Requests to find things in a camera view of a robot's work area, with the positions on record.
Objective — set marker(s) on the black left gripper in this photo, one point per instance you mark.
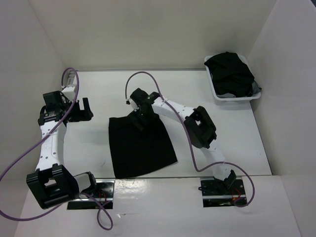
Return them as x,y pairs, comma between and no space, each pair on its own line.
82,115

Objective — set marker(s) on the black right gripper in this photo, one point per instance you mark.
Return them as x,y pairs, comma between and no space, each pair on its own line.
137,116

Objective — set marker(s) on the black skirt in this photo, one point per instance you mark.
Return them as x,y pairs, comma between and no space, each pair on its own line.
134,152

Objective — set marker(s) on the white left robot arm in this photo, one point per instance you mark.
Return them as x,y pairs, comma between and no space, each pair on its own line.
51,183

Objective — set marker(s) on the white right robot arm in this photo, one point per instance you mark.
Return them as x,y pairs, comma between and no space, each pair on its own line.
199,128

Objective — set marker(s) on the pile of black skirts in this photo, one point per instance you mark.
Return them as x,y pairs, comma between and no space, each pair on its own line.
230,75

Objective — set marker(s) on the white perforated plastic basket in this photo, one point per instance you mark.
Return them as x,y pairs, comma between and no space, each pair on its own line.
228,97

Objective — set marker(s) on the grey cloth in basket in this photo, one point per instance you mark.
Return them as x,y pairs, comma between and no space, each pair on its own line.
255,89

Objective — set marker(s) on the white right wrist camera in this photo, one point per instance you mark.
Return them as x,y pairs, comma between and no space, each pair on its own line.
132,104

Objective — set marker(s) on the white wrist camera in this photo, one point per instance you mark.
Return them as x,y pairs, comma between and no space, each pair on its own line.
132,104
69,84

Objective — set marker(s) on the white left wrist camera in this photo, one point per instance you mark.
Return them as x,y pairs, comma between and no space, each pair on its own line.
69,84

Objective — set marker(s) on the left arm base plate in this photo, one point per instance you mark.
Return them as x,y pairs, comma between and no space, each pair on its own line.
104,194

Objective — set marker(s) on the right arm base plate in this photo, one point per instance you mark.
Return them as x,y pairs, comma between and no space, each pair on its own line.
213,197

